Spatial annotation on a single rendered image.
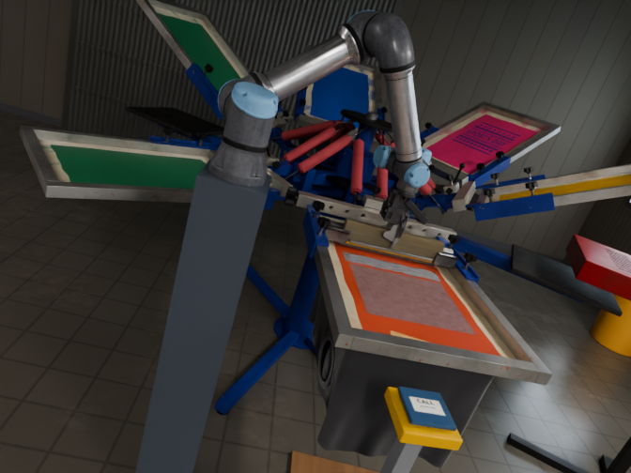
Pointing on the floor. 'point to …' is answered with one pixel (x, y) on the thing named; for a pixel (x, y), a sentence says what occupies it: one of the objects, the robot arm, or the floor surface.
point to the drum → (614, 328)
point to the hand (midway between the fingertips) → (392, 242)
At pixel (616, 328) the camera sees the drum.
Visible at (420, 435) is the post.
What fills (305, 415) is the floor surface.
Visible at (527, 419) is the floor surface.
